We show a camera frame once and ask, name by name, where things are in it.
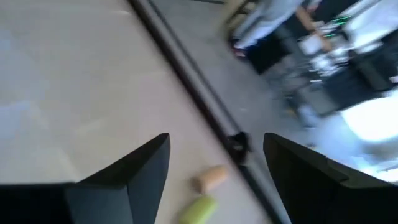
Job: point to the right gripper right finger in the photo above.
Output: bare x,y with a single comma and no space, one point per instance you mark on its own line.
326,202

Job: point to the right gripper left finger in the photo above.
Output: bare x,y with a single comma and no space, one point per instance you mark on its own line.
93,205

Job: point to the black frame clamp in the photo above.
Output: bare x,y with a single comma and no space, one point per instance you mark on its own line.
237,146

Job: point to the tan wooden cylinder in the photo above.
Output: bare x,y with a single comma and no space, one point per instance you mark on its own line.
211,179

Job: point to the person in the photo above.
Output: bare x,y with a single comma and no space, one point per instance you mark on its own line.
267,18

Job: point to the light green wooden cylinder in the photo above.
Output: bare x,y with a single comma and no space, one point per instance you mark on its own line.
197,211

